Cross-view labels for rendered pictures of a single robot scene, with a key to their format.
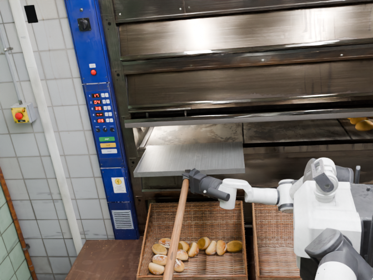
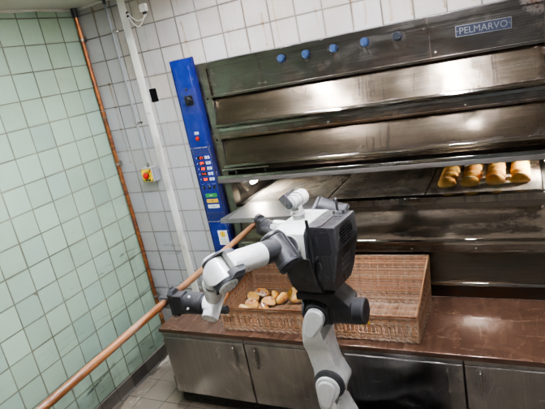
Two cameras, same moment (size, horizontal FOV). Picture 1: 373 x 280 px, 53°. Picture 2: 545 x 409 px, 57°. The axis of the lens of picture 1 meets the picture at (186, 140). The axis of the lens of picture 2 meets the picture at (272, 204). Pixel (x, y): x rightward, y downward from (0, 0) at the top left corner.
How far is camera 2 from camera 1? 136 cm
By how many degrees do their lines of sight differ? 20
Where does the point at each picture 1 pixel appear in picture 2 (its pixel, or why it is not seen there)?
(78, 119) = (190, 178)
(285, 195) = not seen: hidden behind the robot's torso
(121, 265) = not seen: hidden behind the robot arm
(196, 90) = (277, 150)
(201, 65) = (279, 128)
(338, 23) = (386, 85)
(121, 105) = (221, 165)
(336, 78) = (394, 135)
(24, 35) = (149, 112)
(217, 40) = (289, 106)
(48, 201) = (171, 252)
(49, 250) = not seen: hidden behind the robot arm
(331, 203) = (299, 220)
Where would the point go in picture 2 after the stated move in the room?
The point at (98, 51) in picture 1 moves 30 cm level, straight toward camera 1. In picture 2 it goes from (199, 121) to (188, 128)
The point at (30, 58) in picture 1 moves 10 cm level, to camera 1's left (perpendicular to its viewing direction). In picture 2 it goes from (153, 129) to (140, 131)
